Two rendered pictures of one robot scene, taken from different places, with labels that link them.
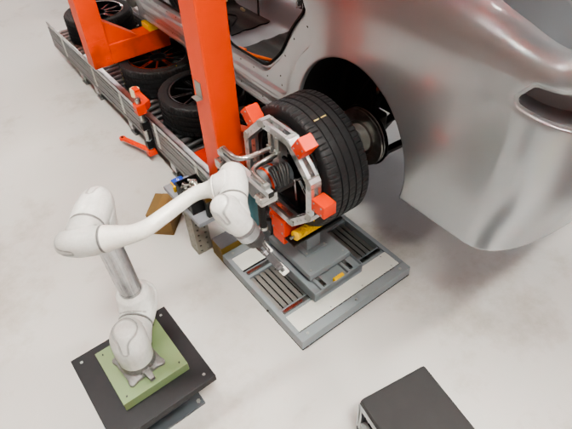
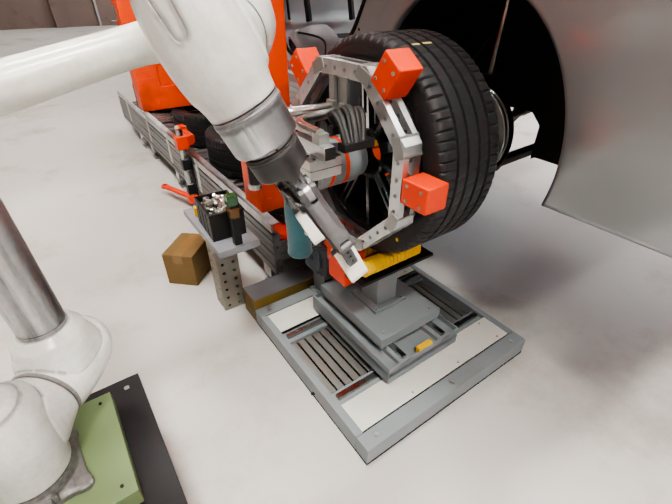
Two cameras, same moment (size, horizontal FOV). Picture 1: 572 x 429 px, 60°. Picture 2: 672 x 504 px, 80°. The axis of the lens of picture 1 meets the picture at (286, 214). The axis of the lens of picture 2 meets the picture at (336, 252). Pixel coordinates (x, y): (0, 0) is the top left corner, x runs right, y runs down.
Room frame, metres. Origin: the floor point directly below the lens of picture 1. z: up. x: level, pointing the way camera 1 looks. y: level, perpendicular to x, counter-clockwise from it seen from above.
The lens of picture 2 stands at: (0.75, 0.04, 1.28)
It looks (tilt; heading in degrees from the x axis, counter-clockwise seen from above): 33 degrees down; 0
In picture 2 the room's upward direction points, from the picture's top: straight up
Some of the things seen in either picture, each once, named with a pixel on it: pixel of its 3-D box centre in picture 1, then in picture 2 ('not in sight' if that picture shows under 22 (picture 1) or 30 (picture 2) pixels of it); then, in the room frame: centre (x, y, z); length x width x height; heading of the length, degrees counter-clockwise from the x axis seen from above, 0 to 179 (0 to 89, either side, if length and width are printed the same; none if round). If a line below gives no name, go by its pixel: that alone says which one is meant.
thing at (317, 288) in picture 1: (311, 256); (381, 317); (1.99, -0.14, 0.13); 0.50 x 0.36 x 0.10; 35
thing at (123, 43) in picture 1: (134, 31); (192, 78); (4.05, 1.17, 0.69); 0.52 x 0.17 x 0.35; 125
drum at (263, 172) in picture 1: (269, 179); (327, 162); (1.88, 0.07, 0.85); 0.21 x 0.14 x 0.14; 125
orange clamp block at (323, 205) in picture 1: (323, 206); (423, 193); (1.67, -0.17, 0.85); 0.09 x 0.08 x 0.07; 35
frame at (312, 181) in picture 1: (281, 173); (347, 157); (1.92, 0.01, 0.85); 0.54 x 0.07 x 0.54; 35
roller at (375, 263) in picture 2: (311, 225); (389, 257); (1.88, -0.14, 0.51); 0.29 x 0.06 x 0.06; 125
